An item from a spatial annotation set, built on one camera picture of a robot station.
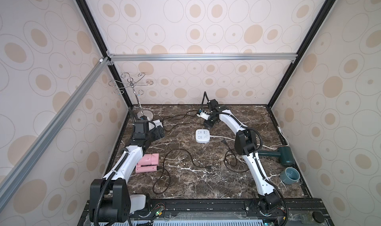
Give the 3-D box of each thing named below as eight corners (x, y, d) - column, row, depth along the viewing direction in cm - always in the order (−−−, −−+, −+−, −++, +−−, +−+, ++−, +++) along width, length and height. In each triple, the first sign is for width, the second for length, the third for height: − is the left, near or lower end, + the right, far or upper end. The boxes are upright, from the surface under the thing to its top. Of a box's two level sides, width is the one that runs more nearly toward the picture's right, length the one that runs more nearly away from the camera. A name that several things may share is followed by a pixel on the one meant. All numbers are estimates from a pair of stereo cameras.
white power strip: (195, 142, 100) (195, 140, 98) (195, 131, 106) (195, 129, 104) (210, 143, 100) (210, 140, 98) (209, 131, 106) (209, 129, 104)
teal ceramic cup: (281, 184, 84) (288, 180, 78) (277, 172, 88) (283, 167, 82) (295, 184, 84) (302, 180, 78) (289, 172, 88) (296, 167, 82)
